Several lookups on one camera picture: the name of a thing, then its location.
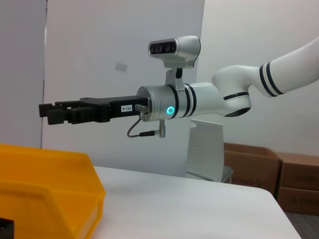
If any black mesh pen holder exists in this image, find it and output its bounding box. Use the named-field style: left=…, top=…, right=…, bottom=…
left=0, top=217, right=15, bottom=239

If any white chair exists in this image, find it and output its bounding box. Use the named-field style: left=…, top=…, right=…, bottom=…
left=185, top=119, right=234, bottom=184

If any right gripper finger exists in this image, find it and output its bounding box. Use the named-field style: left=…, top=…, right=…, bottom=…
left=38, top=99, right=84, bottom=118

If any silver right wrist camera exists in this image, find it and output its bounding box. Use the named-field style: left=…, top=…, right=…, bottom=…
left=148, top=35, right=201, bottom=87

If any yellow plastic bin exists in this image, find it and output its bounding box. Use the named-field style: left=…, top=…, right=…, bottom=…
left=0, top=143, right=106, bottom=239

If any large brown cardboard box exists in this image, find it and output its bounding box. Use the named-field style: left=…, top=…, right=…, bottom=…
left=223, top=142, right=284, bottom=200

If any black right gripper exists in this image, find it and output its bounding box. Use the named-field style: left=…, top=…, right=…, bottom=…
left=46, top=95, right=150, bottom=125

